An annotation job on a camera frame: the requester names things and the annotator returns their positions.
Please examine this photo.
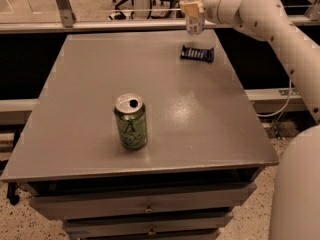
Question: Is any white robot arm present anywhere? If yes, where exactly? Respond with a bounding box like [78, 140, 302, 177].
[179, 0, 320, 240]

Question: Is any top grey drawer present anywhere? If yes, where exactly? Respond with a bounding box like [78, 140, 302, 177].
[30, 183, 256, 220]

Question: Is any white cable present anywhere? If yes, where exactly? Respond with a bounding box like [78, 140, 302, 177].
[256, 78, 294, 119]

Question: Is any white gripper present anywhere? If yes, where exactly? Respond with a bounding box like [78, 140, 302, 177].
[179, 0, 221, 24]

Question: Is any green soda can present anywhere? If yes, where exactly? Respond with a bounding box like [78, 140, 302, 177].
[114, 93, 147, 150]

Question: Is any metal frame rail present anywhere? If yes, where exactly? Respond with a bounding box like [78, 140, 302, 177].
[0, 15, 320, 35]

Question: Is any clear plastic water bottle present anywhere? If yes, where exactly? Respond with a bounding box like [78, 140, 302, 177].
[185, 0, 205, 35]

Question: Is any grey drawer cabinet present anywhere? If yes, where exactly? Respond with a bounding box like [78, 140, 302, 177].
[2, 30, 278, 240]

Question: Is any middle grey drawer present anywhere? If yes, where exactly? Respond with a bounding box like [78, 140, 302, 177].
[63, 212, 233, 238]

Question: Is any grey drawer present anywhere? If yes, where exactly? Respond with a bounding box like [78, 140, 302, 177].
[63, 212, 233, 238]
[30, 183, 256, 220]

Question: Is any blue rxbar wrapper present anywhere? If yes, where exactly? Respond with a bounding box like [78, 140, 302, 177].
[180, 46, 214, 63]

